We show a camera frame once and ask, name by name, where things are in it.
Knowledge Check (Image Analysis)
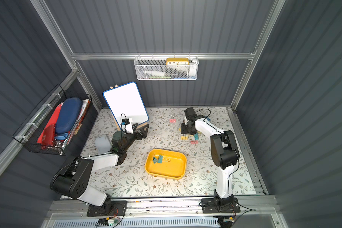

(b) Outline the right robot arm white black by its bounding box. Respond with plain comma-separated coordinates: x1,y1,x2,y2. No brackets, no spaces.
180,107,240,210

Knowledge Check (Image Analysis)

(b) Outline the aluminium front rail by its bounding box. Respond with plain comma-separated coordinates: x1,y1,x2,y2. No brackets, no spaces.
45,195,281,219

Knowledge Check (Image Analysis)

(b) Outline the blue oval case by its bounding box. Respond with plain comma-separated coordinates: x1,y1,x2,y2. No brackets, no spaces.
55,97,82,135

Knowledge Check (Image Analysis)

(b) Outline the white wire wall basket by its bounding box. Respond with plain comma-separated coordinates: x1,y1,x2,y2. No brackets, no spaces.
134,56,199,81

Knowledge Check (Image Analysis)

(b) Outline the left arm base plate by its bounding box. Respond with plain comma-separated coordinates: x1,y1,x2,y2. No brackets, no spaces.
86,200,127,217

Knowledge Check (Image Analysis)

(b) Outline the yellow plastic storage box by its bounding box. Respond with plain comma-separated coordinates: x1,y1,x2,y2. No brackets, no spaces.
145,149,187,180

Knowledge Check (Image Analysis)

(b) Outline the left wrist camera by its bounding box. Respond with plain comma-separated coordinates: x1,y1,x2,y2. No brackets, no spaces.
121,118,134,134

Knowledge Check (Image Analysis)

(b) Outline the whiteboard with blue frame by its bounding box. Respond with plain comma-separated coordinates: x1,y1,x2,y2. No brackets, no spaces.
102,81,150,132

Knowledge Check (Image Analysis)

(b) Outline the red folder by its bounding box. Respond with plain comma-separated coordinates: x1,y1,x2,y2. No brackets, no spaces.
37,103,63,146

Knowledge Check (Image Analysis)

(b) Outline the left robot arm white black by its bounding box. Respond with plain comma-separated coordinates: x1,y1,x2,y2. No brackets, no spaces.
50,124,149,207

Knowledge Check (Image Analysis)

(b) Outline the black wire side basket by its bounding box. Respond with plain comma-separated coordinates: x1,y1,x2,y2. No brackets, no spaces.
12,85,92,155

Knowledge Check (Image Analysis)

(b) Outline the yellow clock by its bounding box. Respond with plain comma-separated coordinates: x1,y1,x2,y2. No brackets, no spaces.
166,57,190,66

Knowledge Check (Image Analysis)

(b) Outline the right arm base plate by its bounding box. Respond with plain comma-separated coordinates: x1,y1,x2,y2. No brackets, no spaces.
199,198,241,214

